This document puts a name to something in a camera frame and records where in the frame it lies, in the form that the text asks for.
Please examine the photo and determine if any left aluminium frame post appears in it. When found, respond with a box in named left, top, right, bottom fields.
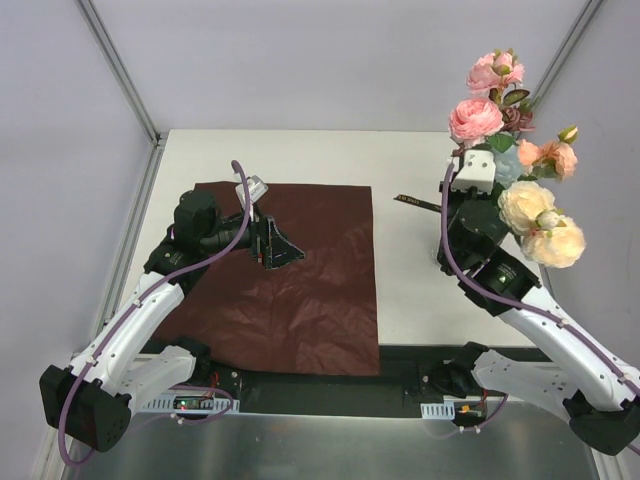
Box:
left=74, top=0, right=168, bottom=147

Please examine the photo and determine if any aluminium front rail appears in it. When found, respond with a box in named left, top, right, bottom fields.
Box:
left=62, top=351, right=606, bottom=404

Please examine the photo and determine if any white cable duct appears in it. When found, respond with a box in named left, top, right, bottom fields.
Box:
left=420, top=400, right=456, bottom=421
left=139, top=393, right=240, bottom=415

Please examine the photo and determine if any cream bud flower stem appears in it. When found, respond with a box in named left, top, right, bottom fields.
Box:
left=497, top=181, right=586, bottom=269

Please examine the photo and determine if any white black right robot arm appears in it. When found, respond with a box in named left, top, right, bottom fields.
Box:
left=432, top=195, right=639, bottom=456

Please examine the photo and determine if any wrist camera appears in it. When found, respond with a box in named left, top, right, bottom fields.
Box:
left=449, top=149, right=496, bottom=195
left=235, top=175, right=269, bottom=217

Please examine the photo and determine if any left white cable duct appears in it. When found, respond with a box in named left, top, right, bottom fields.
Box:
left=139, top=393, right=240, bottom=415

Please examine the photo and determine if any peach artificial flower stem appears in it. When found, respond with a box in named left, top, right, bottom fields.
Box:
left=517, top=125, right=579, bottom=181

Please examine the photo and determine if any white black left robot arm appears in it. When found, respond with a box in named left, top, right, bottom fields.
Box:
left=39, top=177, right=305, bottom=452

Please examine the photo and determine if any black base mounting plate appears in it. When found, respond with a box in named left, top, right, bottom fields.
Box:
left=184, top=342, right=488, bottom=419

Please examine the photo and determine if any aluminium corner frame post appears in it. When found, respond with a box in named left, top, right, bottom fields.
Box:
left=532, top=0, right=607, bottom=111

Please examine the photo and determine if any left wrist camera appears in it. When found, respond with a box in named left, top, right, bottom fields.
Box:
left=235, top=175, right=269, bottom=217

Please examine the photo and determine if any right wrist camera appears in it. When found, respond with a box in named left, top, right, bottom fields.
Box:
left=449, top=149, right=496, bottom=195

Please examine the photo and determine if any right white cable duct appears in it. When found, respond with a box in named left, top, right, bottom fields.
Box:
left=420, top=400, right=456, bottom=421

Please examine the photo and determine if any light blue artificial flower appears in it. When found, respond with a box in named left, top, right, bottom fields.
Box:
left=487, top=133, right=524, bottom=188

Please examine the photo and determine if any dark green printed ribbon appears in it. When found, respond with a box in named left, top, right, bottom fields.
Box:
left=394, top=194, right=441, bottom=213

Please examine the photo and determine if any pink artificial flower stem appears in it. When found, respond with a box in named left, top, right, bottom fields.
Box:
left=448, top=49, right=530, bottom=149

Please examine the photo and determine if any mauve artificial flower stem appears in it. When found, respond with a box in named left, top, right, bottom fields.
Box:
left=501, top=99, right=536, bottom=135

